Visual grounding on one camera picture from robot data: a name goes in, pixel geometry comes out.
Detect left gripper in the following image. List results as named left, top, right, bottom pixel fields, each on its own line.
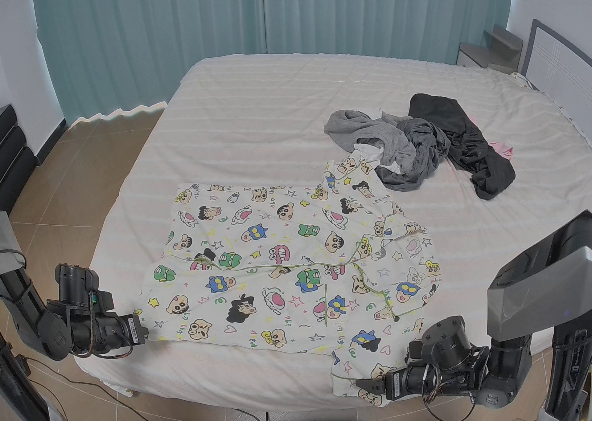
left=95, top=313, right=150, bottom=349

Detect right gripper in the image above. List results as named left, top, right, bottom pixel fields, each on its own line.
left=383, top=366, right=438, bottom=401

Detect white printed pyjama top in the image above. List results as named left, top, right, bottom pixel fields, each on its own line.
left=133, top=156, right=444, bottom=408

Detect bed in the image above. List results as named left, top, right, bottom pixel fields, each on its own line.
left=74, top=18, right=592, bottom=411

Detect dark grey garment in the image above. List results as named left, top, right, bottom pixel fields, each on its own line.
left=375, top=118, right=451, bottom=192

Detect pink garment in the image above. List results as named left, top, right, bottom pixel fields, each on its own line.
left=467, top=114, right=514, bottom=161

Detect grey and white knit garment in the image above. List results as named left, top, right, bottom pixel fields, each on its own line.
left=324, top=107, right=419, bottom=176

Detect black garment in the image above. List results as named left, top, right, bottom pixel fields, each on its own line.
left=408, top=93, right=516, bottom=201

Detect grey bedside table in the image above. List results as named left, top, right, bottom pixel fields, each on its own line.
left=457, top=24, right=524, bottom=73

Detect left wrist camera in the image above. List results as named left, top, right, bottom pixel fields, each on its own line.
left=92, top=291, right=115, bottom=313

